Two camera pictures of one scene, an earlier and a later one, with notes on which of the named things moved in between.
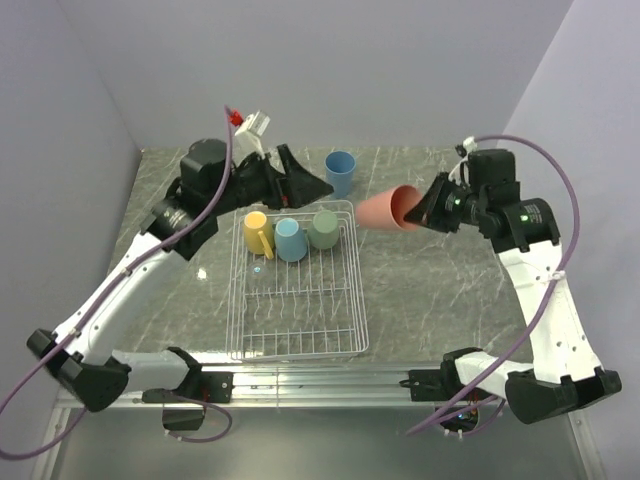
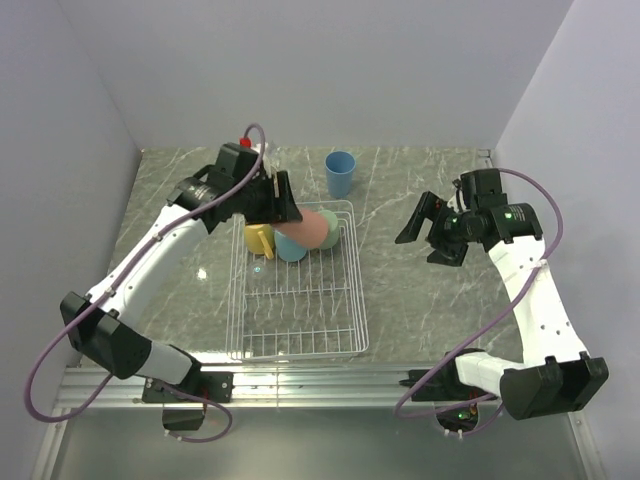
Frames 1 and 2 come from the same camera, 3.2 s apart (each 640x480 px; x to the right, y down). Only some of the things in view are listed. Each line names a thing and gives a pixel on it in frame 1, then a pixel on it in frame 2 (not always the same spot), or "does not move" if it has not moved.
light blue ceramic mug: (290, 240) does not move
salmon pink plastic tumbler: (388, 209) → (311, 231)
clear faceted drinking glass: (257, 276) does not move
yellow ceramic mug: (259, 233) does not move
